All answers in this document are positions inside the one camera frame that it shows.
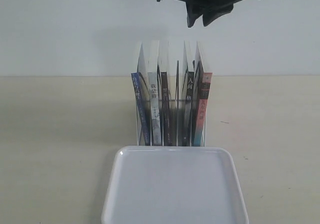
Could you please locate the dark brown spine book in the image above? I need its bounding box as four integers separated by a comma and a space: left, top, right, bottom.
156, 41, 174, 146

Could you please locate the blue moon cover book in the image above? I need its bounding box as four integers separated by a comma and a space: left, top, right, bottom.
131, 42, 151, 146

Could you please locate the pink red spine book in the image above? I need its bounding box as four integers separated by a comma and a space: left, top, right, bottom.
192, 41, 213, 147

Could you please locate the grey white spine book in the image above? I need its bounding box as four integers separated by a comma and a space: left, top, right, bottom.
147, 40, 162, 146

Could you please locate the black green spine book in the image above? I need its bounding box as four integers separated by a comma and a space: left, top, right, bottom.
180, 40, 196, 146

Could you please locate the clear acrylic book rack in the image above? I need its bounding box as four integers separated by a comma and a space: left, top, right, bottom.
135, 56, 207, 147

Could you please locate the white plastic tray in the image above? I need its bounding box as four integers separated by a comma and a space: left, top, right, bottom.
101, 146, 249, 224

